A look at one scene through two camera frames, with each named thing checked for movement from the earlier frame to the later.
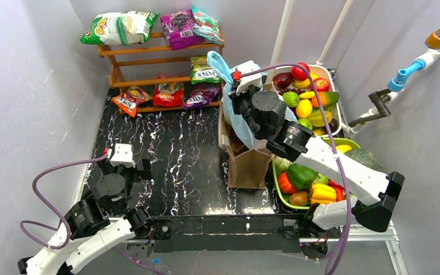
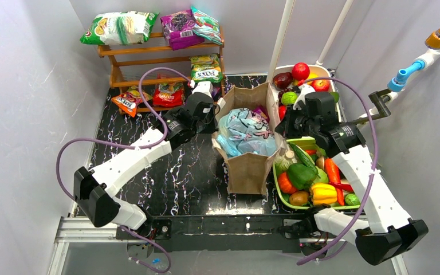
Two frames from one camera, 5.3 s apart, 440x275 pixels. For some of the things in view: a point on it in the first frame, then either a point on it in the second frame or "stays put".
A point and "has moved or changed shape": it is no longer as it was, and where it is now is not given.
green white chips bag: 124,28 stays put
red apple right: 321,85 stays put
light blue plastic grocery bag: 234,116 has moved or changed shape
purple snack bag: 234,138 has moved or changed shape
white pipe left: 287,14 stays put
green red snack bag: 206,27 stays put
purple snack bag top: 177,30 stays put
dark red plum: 282,80 stays put
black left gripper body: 141,168 -> 208,116
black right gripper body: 237,105 -> 294,124
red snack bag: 168,94 stays put
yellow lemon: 305,83 stays put
